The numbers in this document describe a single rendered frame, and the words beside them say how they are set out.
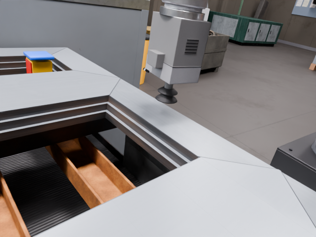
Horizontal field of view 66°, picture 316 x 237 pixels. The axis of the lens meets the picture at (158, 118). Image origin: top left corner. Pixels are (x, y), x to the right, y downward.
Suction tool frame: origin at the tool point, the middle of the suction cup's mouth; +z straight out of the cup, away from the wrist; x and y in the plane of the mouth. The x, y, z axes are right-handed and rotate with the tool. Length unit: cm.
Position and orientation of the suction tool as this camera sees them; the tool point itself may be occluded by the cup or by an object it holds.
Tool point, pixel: (166, 98)
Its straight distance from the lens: 47.9
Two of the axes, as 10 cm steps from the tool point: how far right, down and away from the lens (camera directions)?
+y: 5.2, 4.6, -7.2
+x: 8.4, -1.2, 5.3
